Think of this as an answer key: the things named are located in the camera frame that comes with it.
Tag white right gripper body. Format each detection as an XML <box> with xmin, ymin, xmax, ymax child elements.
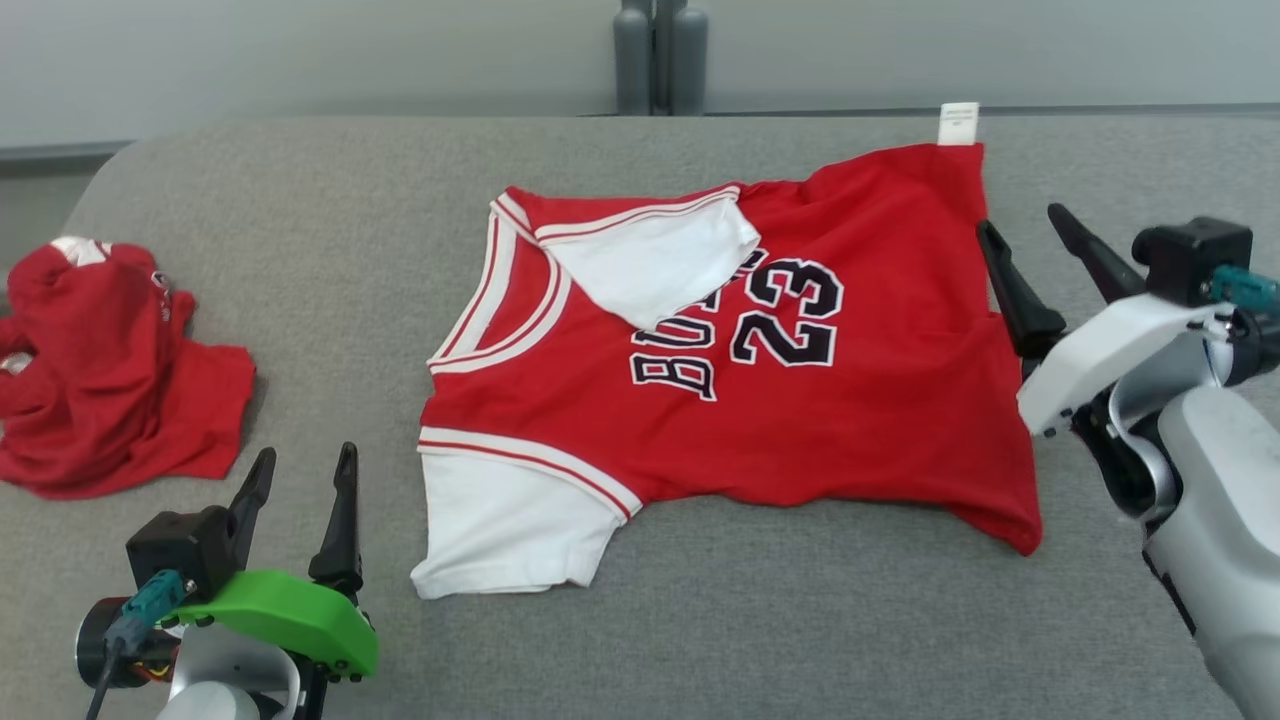
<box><xmin>1016</xmin><ymin>292</ymin><xmax>1238</xmax><ymax>438</ymax></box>

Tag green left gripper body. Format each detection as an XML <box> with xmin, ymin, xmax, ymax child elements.
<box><xmin>163</xmin><ymin>568</ymin><xmax>381</xmax><ymax>683</ymax></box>

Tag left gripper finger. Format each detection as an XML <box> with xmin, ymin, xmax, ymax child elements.
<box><xmin>307</xmin><ymin>442</ymin><xmax>365</xmax><ymax>603</ymax></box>
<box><xmin>228</xmin><ymin>447</ymin><xmax>278</xmax><ymax>576</ymax></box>

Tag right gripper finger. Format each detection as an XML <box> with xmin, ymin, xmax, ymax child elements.
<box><xmin>1047</xmin><ymin>203</ymin><xmax>1151</xmax><ymax>305</ymax></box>
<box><xmin>976</xmin><ymin>219</ymin><xmax>1069</xmax><ymax>361</ymax></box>

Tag red white basketball shorts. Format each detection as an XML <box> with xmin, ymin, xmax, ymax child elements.
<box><xmin>0</xmin><ymin>236</ymin><xmax>257</xmax><ymax>501</ymax></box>

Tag red white basketball jersey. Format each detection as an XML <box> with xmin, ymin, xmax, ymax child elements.
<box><xmin>410</xmin><ymin>103</ymin><xmax>1044</xmax><ymax>601</ymax></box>

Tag right arm teal-plug cable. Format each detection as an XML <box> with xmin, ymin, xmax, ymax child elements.
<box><xmin>1205</xmin><ymin>265</ymin><xmax>1280</xmax><ymax>313</ymax></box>

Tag arm teal-plug cable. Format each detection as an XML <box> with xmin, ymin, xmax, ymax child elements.
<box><xmin>88</xmin><ymin>570</ymin><xmax>197</xmax><ymax>720</ymax></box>
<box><xmin>1205</xmin><ymin>265</ymin><xmax>1280</xmax><ymax>313</ymax></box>

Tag left arm teal-plug cable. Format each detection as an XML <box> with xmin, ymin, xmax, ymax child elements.
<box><xmin>88</xmin><ymin>570</ymin><xmax>197</xmax><ymax>720</ymax></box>

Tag grey double partition post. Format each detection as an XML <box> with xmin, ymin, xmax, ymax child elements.
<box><xmin>613</xmin><ymin>0</ymin><xmax>709</xmax><ymax>116</ymax></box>

